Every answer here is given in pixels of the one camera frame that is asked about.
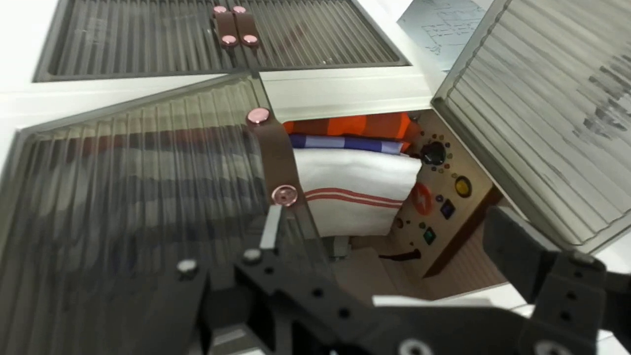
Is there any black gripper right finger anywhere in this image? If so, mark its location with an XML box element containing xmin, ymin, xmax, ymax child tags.
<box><xmin>481</xmin><ymin>205</ymin><xmax>570</xmax><ymax>319</ymax></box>

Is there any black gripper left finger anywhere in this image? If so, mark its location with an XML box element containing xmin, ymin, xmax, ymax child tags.
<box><xmin>256</xmin><ymin>203</ymin><xmax>286</xmax><ymax>256</ymax></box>

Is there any smoked ribbed cabinet door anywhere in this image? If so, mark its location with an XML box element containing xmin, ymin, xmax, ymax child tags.
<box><xmin>31</xmin><ymin>0</ymin><xmax>238</xmax><ymax>84</ymax></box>
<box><xmin>0</xmin><ymin>71</ymin><xmax>323</xmax><ymax>355</ymax></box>
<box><xmin>232</xmin><ymin>0</ymin><xmax>412</xmax><ymax>71</ymax></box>

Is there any wooden toy button panel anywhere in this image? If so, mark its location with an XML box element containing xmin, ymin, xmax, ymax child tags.
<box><xmin>382</xmin><ymin>108</ymin><xmax>504</xmax><ymax>278</ymax></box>

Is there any white folded cloth red stripe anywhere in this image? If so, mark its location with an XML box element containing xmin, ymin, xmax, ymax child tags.
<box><xmin>291</xmin><ymin>145</ymin><xmax>422</xmax><ymax>238</ymax></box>

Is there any blue striped folded cloth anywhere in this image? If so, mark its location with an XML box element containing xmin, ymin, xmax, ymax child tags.
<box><xmin>288</xmin><ymin>134</ymin><xmax>410</xmax><ymax>157</ymax></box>

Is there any clear ribbed bin lid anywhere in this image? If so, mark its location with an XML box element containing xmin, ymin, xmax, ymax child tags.
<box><xmin>430</xmin><ymin>0</ymin><xmax>631</xmax><ymax>254</ymax></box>

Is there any orange folded cloth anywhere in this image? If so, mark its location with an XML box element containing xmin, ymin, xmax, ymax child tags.
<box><xmin>282</xmin><ymin>112</ymin><xmax>420</xmax><ymax>143</ymax></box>

